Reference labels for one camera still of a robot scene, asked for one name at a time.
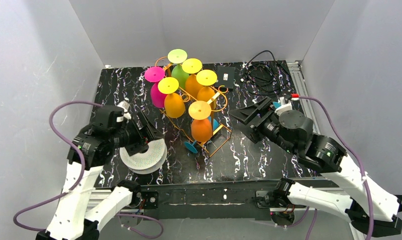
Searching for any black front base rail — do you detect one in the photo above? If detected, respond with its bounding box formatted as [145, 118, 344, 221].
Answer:
[141, 180, 278, 220]

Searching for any blue wine glass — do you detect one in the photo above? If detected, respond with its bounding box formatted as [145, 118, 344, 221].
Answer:
[184, 117, 219, 154]

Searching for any magenta wine glass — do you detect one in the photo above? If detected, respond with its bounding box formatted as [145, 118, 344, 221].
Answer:
[144, 66, 166, 109]

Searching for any purple cable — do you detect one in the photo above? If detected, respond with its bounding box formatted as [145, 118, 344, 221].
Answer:
[13, 100, 164, 240]
[292, 94, 375, 240]

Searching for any teal wine glass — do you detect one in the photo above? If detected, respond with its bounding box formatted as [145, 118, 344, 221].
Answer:
[273, 101, 282, 110]

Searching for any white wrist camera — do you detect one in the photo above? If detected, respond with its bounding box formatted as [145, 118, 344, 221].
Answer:
[117, 100, 132, 121]
[274, 93, 299, 116]

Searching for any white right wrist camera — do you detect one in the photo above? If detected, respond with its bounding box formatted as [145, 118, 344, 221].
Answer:
[274, 93, 299, 116]

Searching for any white perforated filament spool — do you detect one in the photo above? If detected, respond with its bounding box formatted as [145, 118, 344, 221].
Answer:
[119, 139, 167, 175]

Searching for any black power adapter box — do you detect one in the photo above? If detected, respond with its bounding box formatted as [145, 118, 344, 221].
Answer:
[214, 65, 236, 92]

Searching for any yellow-orange wine glass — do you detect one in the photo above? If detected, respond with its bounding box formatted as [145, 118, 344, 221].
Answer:
[158, 77, 185, 118]
[182, 58, 203, 98]
[196, 69, 217, 102]

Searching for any black cable bundle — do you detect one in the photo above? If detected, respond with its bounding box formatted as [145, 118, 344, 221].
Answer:
[240, 50, 291, 97]

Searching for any gold wire glass rack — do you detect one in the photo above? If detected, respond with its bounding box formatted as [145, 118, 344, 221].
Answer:
[161, 63, 232, 157]

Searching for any orange wine glass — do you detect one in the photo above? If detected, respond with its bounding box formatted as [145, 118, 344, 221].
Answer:
[188, 100, 213, 142]

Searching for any green wine glass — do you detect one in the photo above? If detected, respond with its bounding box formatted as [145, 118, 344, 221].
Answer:
[167, 48, 189, 89]

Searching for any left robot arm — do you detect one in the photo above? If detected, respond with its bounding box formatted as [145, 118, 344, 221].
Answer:
[36, 105, 163, 240]

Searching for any yellow-orange wine glass front left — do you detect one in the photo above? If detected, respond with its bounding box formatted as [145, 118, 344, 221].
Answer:
[158, 77, 185, 118]

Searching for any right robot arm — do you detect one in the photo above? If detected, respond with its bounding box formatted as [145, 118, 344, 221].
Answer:
[229, 98, 402, 238]

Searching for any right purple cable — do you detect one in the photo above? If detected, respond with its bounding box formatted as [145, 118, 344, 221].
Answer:
[292, 94, 375, 240]

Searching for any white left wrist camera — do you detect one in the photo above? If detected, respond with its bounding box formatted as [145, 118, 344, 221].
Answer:
[117, 100, 132, 121]

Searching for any yellow-orange wine glass back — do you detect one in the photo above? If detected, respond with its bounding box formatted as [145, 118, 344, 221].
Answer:
[182, 58, 203, 98]

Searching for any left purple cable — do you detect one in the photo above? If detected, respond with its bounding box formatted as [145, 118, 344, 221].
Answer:
[13, 100, 164, 240]

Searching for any yellow-orange wine glass right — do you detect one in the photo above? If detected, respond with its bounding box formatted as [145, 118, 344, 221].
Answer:
[196, 69, 217, 102]

